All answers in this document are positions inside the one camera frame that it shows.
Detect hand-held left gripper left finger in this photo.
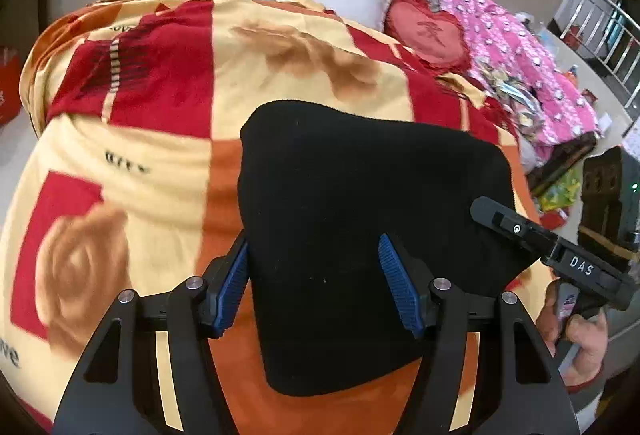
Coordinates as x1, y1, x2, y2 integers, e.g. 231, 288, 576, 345
50, 231, 251, 435

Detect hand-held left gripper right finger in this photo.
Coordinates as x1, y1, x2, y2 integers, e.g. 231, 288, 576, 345
377, 232, 573, 435

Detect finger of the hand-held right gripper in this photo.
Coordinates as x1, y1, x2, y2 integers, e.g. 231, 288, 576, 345
470, 196, 557, 262

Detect black pants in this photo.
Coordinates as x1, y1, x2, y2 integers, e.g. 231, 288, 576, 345
237, 101, 539, 397

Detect person's right forearm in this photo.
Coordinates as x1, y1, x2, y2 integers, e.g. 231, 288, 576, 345
562, 367, 615, 421

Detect person's right hand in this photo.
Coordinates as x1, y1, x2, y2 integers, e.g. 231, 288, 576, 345
542, 279, 609, 379

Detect green yellow packaging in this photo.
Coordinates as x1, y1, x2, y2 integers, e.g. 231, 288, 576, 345
537, 165, 584, 216

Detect colourful patterned cloth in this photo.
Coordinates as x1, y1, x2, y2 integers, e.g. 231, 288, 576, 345
472, 57, 542, 146

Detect red yellow printed blanket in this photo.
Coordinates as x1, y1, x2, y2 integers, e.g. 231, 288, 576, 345
0, 0, 546, 435

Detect pink printed quilt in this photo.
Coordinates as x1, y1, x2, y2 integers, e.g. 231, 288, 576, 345
442, 0, 601, 148

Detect red heart pillow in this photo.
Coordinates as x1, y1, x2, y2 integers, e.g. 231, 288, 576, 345
384, 0, 474, 76

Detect metal railing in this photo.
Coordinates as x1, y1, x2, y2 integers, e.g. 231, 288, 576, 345
560, 0, 640, 96

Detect red shopping bag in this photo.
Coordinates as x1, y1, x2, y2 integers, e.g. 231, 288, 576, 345
0, 46, 22, 126

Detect dark wooden table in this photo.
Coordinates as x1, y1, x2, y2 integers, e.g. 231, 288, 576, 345
0, 0, 52, 62

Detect dark wooden bed frame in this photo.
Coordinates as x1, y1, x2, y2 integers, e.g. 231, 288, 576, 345
530, 132, 599, 196

